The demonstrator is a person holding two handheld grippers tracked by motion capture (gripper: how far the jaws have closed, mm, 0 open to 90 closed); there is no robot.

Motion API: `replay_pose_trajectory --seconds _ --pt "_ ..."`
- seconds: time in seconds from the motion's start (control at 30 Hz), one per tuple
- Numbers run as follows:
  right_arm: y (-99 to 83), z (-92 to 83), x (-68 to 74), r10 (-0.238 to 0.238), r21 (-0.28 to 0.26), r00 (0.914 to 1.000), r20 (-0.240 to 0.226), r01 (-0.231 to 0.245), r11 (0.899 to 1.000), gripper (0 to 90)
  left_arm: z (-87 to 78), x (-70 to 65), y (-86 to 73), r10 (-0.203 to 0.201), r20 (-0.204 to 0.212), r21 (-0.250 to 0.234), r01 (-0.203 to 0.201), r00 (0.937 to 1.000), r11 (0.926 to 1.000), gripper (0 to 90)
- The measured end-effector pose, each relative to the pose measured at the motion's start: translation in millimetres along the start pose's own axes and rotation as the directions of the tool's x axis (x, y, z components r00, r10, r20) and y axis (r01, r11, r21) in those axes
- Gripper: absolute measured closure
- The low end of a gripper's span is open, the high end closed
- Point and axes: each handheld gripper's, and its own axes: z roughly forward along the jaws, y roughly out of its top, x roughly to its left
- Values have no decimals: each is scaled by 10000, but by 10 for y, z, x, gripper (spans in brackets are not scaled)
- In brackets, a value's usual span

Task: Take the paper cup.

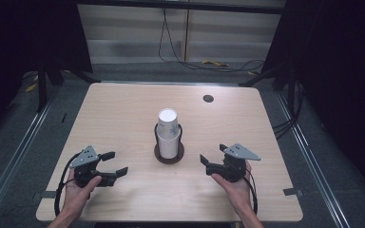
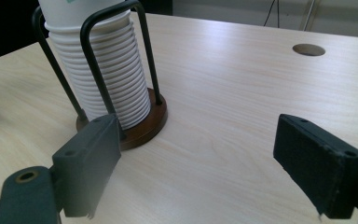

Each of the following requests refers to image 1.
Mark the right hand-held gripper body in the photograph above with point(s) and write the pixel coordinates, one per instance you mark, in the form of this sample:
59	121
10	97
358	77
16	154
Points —
234	161

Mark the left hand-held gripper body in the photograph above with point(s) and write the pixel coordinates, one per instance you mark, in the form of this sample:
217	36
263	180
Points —
84	164

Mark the stack of paper cups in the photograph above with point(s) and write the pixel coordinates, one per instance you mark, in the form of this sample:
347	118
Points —
168	133

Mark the person's right hand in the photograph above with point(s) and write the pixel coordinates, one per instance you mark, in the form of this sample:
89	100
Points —
237	193

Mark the person's left hand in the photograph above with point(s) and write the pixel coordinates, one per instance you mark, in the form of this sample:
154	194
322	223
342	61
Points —
76	196

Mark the grey tape piece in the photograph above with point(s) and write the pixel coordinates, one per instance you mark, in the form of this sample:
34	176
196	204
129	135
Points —
48	194
293	192

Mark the dark round table grommet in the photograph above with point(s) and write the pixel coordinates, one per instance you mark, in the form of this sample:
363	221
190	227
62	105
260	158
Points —
208	98

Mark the yellow floor tape piece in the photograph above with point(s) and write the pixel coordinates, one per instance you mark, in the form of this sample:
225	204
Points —
31	87
215	63

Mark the black curtain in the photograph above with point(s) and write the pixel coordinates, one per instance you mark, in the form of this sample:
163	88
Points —
19	47
345	79

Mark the black horizontal beam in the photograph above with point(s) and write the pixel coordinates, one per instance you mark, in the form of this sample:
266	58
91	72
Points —
187	6

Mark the metal floor rail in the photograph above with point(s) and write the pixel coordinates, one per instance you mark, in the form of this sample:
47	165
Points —
15	164
310	158

